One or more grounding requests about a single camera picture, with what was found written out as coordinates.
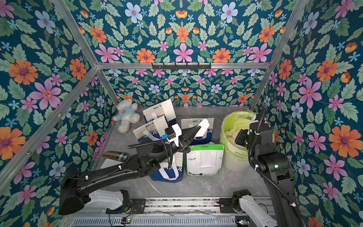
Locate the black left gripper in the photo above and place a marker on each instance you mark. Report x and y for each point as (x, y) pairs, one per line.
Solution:
(182, 142)

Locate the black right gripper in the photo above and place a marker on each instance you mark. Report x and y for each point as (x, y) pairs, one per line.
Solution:
(243, 136)

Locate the white trash bin green liner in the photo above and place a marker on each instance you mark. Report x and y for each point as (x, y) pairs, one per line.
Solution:
(236, 157)

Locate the white bag green top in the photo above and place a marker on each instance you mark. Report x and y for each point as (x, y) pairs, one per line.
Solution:
(204, 160)

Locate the blue white tote bag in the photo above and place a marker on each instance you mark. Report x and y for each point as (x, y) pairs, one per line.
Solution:
(164, 108)
(170, 175)

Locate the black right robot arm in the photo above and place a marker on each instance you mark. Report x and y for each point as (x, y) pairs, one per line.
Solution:
(251, 133)

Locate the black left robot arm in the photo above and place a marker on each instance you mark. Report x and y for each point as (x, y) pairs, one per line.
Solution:
(77, 187)

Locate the middle left blue white bag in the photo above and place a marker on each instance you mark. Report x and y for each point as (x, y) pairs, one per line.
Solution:
(153, 130)

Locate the white teddy bear blue shirt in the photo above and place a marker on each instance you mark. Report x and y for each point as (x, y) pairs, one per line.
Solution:
(126, 115)

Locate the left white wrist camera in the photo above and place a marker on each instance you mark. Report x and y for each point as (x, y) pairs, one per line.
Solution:
(172, 134)

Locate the black wall hook rail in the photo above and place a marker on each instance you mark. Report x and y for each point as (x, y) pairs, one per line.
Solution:
(181, 66)

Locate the plaid box near wall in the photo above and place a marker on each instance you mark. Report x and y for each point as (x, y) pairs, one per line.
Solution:
(115, 155)

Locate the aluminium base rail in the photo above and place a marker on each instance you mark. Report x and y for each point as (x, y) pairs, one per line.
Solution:
(109, 210)

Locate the white pad near wall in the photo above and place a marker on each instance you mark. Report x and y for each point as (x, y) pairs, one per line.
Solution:
(109, 163)

